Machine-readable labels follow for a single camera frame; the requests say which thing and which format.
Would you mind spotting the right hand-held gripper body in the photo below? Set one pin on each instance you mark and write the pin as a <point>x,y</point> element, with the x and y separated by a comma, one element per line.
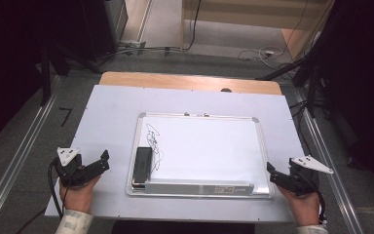
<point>305,172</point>

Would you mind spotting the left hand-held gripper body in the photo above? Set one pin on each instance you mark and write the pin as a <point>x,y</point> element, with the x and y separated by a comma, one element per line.
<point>72,169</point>

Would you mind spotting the person's left hand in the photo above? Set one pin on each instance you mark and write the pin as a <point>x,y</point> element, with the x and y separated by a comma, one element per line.
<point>78,196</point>

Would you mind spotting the person's right hand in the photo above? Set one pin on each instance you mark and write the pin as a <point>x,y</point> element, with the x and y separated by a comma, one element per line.
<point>300,206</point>

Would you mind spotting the black whiteboard eraser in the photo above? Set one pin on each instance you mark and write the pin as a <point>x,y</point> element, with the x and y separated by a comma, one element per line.
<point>142,164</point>

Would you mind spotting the white table cover panel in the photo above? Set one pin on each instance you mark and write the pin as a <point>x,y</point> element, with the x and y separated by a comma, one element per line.
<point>110,117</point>

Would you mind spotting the metal-framed whiteboard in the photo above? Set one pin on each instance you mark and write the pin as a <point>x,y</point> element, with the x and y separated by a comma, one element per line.
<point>207,149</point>

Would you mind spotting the grey whiteboard pen tray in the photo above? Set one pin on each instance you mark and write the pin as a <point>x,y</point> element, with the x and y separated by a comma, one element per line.
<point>194,187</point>

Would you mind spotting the black metal stand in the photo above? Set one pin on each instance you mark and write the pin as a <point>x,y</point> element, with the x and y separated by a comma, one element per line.
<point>46,78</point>

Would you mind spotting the dark curtain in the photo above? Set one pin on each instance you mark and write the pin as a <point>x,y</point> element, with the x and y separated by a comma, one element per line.
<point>363,81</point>

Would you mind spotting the wooden table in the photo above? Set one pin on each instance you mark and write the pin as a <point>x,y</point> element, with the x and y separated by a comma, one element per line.
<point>188,81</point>

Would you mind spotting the light wooden furniture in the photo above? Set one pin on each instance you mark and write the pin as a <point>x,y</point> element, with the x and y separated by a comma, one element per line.
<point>240,13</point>

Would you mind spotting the aluminium floor rail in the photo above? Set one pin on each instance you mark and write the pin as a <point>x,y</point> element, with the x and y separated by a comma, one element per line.
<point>16,162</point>
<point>331,162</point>

